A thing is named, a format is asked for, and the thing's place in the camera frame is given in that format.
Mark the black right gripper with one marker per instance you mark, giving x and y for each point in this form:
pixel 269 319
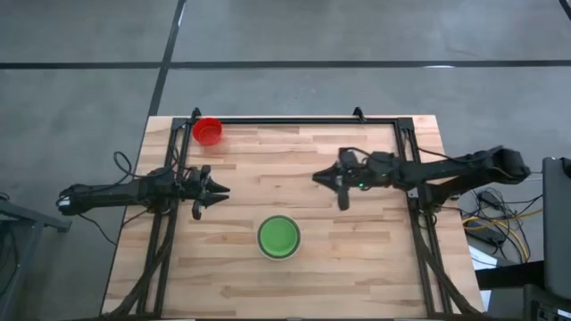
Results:
pixel 374 171

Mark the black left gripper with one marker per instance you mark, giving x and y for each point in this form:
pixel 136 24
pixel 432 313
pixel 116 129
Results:
pixel 191 189

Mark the red plastic bowl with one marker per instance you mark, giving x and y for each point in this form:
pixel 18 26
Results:
pixel 207 133

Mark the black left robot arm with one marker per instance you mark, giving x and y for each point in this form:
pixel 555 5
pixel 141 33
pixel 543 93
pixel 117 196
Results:
pixel 111 194

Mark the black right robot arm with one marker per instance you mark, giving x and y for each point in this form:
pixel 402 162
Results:
pixel 455 171

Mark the green bowl in silver rim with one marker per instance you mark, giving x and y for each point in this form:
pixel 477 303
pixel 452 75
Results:
pixel 279 258

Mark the black power adapter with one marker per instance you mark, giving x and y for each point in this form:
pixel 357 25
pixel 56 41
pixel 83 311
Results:
pixel 486 236

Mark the white paper sheet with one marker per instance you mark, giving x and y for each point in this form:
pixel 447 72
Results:
pixel 479 263

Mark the grey metal stand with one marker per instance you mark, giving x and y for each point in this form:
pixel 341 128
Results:
pixel 27 218

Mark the black floor bar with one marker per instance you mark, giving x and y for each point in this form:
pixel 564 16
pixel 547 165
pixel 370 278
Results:
pixel 508 275

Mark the dark grey case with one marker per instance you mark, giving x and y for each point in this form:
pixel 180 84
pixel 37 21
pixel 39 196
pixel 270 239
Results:
pixel 557 223

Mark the dark box with label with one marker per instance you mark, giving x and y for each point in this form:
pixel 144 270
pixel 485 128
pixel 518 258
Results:
pixel 548 305

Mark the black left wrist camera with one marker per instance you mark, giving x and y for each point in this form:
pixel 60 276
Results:
pixel 191 175

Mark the black aluminium table frame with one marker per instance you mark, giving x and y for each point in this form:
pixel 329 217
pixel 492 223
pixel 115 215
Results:
pixel 290 120

